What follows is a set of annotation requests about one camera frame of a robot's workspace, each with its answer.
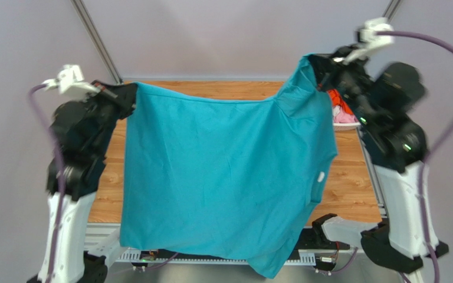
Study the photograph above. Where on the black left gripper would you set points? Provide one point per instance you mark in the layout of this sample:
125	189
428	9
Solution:
124	95

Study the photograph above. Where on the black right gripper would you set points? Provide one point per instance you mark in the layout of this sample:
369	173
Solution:
329	74

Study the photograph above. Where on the teal t shirt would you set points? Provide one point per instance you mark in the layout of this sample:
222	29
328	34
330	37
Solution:
236	179

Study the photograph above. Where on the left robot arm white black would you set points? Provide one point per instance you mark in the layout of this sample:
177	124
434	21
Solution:
80	132

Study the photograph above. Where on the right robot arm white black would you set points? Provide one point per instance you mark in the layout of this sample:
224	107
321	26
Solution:
396	148

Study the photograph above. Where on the orange shirt in basket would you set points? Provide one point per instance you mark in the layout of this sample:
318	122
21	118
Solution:
337	100

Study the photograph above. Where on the pink shirt in basket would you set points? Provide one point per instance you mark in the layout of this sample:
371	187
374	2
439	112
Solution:
342	117

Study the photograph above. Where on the white plastic laundry basket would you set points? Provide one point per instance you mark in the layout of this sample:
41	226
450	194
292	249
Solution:
345	126

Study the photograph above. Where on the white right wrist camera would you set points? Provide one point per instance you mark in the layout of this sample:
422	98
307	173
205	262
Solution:
369	41

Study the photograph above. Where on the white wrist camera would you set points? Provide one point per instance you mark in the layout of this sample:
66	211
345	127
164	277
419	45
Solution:
70	83
369	41

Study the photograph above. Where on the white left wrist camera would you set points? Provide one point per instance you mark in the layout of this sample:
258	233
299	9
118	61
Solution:
70	83

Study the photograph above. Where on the right corner aluminium post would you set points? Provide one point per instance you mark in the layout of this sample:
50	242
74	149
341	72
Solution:
391	9

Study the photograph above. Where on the corner aluminium post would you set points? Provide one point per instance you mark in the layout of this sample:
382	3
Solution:
96	39
391	9

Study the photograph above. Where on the left corner aluminium post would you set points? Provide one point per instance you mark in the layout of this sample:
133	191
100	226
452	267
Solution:
96	39

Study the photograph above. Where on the aluminium front rail frame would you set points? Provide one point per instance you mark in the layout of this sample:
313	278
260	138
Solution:
99	237

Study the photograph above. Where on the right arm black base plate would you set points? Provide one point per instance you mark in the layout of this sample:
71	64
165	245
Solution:
310	239

